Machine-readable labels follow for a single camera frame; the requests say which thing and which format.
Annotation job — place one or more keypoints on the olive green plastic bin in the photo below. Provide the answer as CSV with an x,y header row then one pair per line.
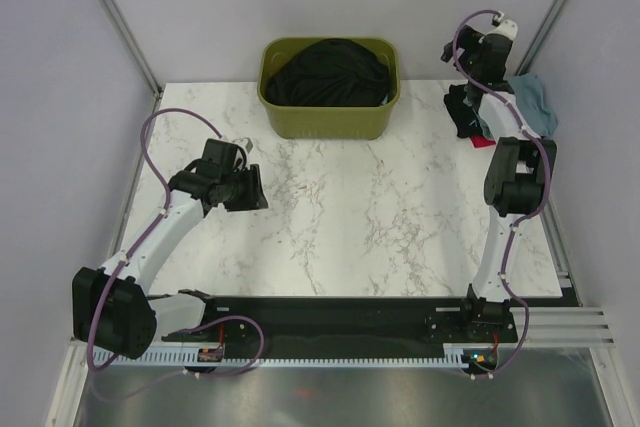
x,y
331,122

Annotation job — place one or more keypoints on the blue-grey t shirt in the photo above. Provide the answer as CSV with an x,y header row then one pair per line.
x,y
526,95

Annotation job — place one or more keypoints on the red t shirt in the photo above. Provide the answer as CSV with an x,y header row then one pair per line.
x,y
479,142

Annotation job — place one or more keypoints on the aluminium frame post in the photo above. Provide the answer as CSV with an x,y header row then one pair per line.
x,y
126,35
550,19

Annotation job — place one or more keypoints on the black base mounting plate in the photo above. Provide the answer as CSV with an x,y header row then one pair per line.
x,y
347,328

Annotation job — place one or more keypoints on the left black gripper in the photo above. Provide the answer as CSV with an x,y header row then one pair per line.
x,y
254,198

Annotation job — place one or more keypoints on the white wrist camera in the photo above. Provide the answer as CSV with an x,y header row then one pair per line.
x,y
503,26
245,143

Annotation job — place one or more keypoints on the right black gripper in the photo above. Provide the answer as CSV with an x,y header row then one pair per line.
x,y
467,41

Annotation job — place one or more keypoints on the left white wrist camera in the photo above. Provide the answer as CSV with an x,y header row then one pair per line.
x,y
245,143

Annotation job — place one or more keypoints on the left aluminium frame post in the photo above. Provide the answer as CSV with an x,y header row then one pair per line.
x,y
126,35

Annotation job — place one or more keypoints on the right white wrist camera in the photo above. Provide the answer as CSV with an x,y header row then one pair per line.
x,y
503,26

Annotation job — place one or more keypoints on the black clothes in bin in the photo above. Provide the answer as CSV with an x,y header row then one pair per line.
x,y
331,73

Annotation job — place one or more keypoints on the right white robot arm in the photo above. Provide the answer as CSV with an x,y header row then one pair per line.
x,y
518,178

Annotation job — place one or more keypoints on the black t shirt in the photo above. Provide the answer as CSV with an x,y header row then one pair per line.
x,y
465,114

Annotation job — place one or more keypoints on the front aluminium rail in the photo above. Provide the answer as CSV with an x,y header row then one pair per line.
x,y
545,319

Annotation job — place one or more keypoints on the right aluminium frame post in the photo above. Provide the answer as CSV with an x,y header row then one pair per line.
x,y
550,19

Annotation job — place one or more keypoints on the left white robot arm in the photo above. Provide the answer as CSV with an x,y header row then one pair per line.
x,y
112,307

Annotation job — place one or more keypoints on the white slotted cable duct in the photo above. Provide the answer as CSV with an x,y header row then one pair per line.
x,y
193,357

